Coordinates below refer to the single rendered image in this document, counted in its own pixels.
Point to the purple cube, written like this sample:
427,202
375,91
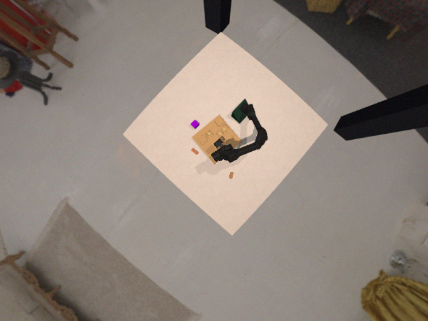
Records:
194,124

